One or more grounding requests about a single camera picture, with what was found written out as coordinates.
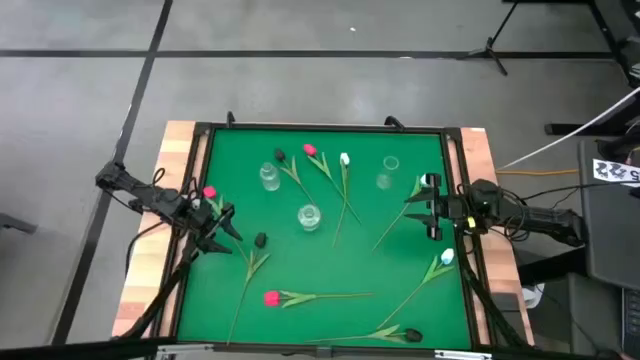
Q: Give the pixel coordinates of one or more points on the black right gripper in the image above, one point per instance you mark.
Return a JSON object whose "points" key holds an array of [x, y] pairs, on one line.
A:
{"points": [[450, 212]]}

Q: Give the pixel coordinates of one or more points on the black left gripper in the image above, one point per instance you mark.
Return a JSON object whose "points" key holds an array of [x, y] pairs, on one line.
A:
{"points": [[200, 220]]}

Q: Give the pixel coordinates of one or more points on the black artificial tulip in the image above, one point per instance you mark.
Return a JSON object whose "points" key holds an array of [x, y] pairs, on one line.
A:
{"points": [[260, 240], [413, 335], [279, 154]]}

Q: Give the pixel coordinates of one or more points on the red artificial tulip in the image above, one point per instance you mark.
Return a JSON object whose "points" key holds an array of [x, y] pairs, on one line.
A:
{"points": [[271, 298], [209, 192], [310, 149]]}

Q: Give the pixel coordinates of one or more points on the white artificial tulip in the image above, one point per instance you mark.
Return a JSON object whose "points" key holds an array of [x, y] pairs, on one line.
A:
{"points": [[447, 256], [344, 159], [415, 189]]}

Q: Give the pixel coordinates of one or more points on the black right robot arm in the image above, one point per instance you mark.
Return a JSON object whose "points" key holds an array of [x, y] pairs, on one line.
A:
{"points": [[540, 220]]}

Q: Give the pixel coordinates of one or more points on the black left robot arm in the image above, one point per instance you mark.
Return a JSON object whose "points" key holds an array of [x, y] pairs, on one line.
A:
{"points": [[150, 197]]}

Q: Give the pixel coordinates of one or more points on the slim glass flask vase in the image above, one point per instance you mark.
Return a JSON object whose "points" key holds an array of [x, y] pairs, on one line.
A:
{"points": [[385, 181]]}

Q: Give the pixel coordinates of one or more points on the ribbed glass bottle vase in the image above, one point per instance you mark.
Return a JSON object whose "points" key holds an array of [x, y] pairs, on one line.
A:
{"points": [[270, 180]]}

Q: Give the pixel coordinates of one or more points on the diamond-cut glass vase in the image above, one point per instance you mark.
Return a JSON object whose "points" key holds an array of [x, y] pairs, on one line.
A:
{"points": [[309, 218]]}

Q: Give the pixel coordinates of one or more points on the green table mat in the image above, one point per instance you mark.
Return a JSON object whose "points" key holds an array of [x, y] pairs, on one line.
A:
{"points": [[325, 270]]}

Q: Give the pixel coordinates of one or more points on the black tripod stand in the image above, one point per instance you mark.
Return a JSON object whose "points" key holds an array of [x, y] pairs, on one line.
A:
{"points": [[489, 49]]}

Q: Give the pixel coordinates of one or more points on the black stand base bar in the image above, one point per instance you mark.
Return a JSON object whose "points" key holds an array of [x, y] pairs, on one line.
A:
{"points": [[585, 130]]}

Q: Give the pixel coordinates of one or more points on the grey desk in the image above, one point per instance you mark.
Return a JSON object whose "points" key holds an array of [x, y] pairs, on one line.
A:
{"points": [[610, 235]]}

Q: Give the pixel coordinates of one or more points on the white printed marker sheet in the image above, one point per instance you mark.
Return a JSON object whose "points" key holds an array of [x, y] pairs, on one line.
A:
{"points": [[615, 171]]}

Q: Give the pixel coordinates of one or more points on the dark furniture foot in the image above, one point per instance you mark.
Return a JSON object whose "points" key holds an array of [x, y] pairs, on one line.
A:
{"points": [[17, 223]]}

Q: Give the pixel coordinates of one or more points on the black laptop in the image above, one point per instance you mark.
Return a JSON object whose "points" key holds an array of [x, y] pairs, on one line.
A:
{"points": [[632, 320]]}

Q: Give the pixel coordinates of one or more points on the black frame clamp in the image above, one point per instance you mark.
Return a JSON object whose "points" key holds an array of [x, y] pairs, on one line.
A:
{"points": [[230, 119], [394, 121]]}

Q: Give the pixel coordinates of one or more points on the silver metal bracket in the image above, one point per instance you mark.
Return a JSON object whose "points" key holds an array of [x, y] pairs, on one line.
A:
{"points": [[182, 348], [462, 355]]}

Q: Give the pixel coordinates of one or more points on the black table frame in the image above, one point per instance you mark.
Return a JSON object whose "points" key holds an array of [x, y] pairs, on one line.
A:
{"points": [[325, 127]]}

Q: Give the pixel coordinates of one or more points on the black equipment frame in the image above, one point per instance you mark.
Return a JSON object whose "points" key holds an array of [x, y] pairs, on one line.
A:
{"points": [[622, 50]]}

